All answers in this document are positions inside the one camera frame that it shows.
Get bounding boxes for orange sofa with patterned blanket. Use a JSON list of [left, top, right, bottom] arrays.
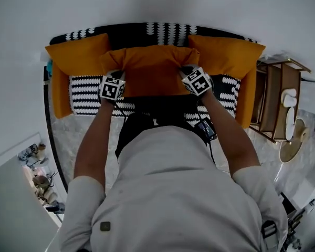
[[49, 22, 258, 120]]

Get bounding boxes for white oval tray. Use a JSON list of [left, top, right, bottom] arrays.
[[285, 106, 297, 141]]

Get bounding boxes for shoulder strap buckle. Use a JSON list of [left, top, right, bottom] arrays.
[[261, 220, 278, 240]]

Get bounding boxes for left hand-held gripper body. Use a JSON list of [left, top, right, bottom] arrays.
[[98, 69, 127, 105]]

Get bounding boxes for orange cushion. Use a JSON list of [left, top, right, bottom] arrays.
[[45, 33, 112, 77], [99, 45, 201, 98], [187, 34, 266, 80]]

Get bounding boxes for person's left forearm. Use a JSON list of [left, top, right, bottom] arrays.
[[73, 100, 117, 188]]

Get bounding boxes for black belt device with screen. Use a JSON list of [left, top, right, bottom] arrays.
[[196, 119, 218, 142]]

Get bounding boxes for person's right forearm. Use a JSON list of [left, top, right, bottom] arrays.
[[199, 92, 261, 179]]

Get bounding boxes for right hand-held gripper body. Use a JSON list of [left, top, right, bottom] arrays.
[[178, 65, 213, 97]]

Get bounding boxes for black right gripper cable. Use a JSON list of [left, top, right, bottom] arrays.
[[206, 138, 217, 165]]

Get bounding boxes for person's white shirt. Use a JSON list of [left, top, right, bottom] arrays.
[[59, 125, 289, 252]]

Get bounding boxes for white folded towel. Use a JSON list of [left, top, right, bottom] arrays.
[[280, 88, 298, 109]]

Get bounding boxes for beige electric fan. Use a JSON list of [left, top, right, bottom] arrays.
[[279, 118, 311, 164]]

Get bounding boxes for person's black trousers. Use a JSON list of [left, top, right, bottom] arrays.
[[114, 111, 216, 160]]

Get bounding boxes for wooden side table rack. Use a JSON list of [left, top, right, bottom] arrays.
[[249, 57, 312, 144]]

